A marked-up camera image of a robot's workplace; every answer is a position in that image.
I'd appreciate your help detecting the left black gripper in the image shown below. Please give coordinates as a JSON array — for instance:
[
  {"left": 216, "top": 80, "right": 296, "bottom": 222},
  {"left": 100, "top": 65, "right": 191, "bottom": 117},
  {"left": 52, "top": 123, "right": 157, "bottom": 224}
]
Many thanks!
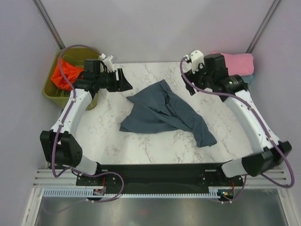
[{"left": 95, "top": 69, "right": 132, "bottom": 93}]

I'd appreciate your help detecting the grey-blue t shirt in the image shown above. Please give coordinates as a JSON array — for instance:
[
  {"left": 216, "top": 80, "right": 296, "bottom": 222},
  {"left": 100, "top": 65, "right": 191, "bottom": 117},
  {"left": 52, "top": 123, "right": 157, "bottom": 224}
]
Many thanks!
[{"left": 119, "top": 80, "right": 217, "bottom": 147}]

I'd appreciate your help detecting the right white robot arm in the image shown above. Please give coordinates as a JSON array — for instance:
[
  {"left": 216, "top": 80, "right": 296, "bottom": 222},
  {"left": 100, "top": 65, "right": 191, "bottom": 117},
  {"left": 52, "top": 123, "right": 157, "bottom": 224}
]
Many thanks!
[{"left": 181, "top": 50, "right": 292, "bottom": 186}]

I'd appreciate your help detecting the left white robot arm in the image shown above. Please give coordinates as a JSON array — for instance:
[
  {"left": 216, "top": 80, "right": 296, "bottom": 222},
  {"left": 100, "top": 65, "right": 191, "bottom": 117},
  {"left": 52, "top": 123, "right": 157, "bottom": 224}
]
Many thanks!
[{"left": 40, "top": 56, "right": 133, "bottom": 185}]

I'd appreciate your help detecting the orange t shirt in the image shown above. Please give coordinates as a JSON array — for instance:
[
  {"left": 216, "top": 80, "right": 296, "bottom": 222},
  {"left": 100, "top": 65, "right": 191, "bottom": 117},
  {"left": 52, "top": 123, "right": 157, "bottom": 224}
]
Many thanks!
[{"left": 50, "top": 56, "right": 85, "bottom": 91}]

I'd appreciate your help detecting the olive green plastic bin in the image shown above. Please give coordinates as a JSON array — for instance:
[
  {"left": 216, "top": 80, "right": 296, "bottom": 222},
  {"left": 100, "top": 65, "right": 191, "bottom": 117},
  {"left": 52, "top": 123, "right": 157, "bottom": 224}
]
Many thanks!
[{"left": 43, "top": 47, "right": 99, "bottom": 109}]

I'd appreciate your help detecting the folded teal t shirt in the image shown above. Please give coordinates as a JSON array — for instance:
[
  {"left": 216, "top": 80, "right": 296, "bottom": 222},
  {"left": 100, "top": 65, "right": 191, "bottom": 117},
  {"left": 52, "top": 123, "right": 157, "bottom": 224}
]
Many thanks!
[{"left": 242, "top": 75, "right": 253, "bottom": 83}]

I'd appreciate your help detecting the folded pink t shirt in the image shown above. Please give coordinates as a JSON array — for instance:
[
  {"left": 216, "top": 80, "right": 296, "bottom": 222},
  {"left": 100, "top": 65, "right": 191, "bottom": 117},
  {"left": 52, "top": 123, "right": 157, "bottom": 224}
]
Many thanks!
[{"left": 221, "top": 53, "right": 254, "bottom": 76}]

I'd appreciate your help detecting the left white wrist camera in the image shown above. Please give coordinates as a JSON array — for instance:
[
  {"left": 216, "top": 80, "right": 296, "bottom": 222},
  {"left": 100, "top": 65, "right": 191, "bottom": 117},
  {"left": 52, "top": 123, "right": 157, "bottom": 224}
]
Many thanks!
[{"left": 98, "top": 54, "right": 115, "bottom": 72}]

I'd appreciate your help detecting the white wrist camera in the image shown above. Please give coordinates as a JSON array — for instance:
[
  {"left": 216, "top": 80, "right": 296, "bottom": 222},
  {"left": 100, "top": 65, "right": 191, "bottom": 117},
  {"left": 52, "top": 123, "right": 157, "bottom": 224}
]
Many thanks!
[
  {"left": 185, "top": 50, "right": 204, "bottom": 73},
  {"left": 98, "top": 54, "right": 115, "bottom": 72}
]

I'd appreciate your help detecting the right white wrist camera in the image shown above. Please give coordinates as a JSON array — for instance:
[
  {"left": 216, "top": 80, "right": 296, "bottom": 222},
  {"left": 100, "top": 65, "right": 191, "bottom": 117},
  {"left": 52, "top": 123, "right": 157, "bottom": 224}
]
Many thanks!
[{"left": 185, "top": 50, "right": 204, "bottom": 73}]

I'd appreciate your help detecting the right corner aluminium post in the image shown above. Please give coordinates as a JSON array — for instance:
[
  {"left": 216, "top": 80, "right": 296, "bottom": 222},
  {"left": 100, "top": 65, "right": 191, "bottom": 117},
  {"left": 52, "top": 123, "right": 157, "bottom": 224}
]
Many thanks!
[{"left": 246, "top": 0, "right": 282, "bottom": 54}]

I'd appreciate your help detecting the corner aluminium post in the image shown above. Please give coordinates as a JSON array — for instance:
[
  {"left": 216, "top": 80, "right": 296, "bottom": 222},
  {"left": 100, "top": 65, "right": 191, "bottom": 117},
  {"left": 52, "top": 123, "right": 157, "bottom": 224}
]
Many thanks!
[
  {"left": 246, "top": 0, "right": 282, "bottom": 54},
  {"left": 32, "top": 0, "right": 65, "bottom": 49}
]

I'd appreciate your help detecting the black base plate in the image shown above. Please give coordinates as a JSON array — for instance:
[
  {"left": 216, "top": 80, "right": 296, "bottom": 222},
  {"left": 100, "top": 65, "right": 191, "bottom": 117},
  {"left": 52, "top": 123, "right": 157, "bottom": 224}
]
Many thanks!
[{"left": 76, "top": 163, "right": 243, "bottom": 194}]

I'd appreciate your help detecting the left corner aluminium post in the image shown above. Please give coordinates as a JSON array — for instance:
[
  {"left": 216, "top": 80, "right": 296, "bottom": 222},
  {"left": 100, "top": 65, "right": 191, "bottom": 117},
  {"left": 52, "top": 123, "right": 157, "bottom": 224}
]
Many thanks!
[{"left": 32, "top": 0, "right": 65, "bottom": 49}]

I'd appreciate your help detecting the aluminium rail frame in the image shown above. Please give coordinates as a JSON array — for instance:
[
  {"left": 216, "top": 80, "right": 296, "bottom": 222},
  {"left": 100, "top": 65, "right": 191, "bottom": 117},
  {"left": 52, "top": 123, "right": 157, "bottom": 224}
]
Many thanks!
[{"left": 32, "top": 82, "right": 290, "bottom": 189}]

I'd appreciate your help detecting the slotted cable duct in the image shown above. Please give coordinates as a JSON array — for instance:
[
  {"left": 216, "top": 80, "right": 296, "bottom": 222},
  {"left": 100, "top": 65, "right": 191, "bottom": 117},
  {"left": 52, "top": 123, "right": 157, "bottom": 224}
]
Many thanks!
[{"left": 43, "top": 188, "right": 233, "bottom": 199}]

